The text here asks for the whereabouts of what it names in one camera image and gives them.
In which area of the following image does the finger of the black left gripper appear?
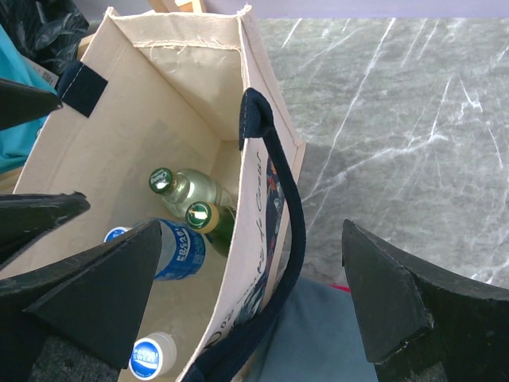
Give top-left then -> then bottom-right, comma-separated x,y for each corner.
0,79 -> 62,130
1,192 -> 90,265

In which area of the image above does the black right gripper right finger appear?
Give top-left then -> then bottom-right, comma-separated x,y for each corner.
342,220 -> 508,381

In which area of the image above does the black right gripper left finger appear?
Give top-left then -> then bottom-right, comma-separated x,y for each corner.
1,220 -> 161,381

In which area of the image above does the clear Chang soda bottle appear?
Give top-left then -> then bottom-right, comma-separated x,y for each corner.
148,167 -> 234,220

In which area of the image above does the cream canvas tote bag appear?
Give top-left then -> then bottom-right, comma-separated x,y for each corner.
1,5 -> 306,381

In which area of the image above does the turquoise hanging shirt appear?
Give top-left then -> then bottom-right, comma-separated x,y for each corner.
1,30 -> 61,173

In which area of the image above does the pocari sweat bottle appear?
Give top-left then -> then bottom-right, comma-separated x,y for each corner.
103,226 -> 130,243
154,219 -> 206,281
129,332 -> 177,381

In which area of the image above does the Pocari Sweat bottle lower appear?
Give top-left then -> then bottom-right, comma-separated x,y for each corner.
129,332 -> 177,381

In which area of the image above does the dark floral hanging garment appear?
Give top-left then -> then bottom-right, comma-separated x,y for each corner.
1,0 -> 89,76

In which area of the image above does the red folded cloth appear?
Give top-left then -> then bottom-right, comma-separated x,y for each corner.
330,284 -> 351,293

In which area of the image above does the Pocari Sweat bottle upper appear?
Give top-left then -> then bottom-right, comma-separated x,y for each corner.
154,219 -> 206,281

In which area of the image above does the green Perrier glass bottle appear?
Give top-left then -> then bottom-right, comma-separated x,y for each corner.
185,201 -> 236,258

